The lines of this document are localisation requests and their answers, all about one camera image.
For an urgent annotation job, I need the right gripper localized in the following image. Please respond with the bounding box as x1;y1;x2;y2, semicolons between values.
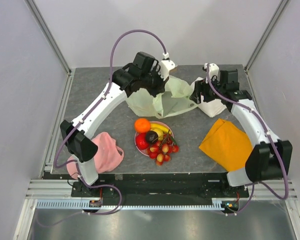
189;74;226;104

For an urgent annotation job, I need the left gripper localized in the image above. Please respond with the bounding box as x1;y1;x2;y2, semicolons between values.
141;66;170;98

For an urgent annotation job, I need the translucent green plastic bag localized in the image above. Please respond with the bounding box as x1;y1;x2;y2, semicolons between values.
126;75;198;119

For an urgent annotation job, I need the orange fake fruit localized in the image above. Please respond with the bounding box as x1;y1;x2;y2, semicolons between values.
134;118;151;133

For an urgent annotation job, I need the yellow fake banana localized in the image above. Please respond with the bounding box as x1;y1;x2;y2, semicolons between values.
150;123;172;141

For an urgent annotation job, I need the dark purple fake plum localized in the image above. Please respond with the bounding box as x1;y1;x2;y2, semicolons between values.
145;130;159;145

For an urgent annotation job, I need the red fake apple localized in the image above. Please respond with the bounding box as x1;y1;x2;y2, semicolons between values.
135;133;149;150

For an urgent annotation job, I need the red strawberry bunch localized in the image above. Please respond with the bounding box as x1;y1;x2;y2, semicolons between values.
145;132;180;166

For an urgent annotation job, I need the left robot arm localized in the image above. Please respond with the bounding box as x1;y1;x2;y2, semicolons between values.
60;51;176;197

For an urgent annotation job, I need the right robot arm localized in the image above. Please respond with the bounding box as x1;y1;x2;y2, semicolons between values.
190;64;293;197

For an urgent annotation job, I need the white folded towel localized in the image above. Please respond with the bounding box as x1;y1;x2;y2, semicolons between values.
189;77;226;118

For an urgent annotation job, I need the orange folded cloth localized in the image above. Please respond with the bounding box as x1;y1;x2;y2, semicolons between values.
198;118;253;172

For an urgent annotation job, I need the pink plate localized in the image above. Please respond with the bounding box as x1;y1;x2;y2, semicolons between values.
134;120;175;157

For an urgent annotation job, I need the pink baseball cap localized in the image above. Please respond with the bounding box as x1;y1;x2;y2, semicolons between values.
66;132;124;185

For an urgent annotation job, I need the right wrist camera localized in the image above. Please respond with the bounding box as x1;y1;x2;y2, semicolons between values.
202;63;220;82

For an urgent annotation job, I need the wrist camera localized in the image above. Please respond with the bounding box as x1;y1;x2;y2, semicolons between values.
158;52;177;82
202;63;220;82

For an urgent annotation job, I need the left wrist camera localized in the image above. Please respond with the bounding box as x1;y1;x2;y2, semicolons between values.
158;52;177;82

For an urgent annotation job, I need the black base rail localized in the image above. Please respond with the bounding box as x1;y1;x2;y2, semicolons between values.
71;172;249;199

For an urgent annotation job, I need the right aluminium frame post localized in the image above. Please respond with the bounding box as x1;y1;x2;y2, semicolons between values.
244;0;290;73

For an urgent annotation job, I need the aluminium frame post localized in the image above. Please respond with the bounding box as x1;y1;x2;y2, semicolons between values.
25;0;72;76
244;0;290;73

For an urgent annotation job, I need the left aluminium frame post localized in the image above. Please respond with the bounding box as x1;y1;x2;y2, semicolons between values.
25;0;72;76

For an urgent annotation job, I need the white cable duct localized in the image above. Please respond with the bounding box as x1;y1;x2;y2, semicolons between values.
36;199;228;211

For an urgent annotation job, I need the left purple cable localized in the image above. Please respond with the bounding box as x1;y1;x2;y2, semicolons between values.
36;29;171;227

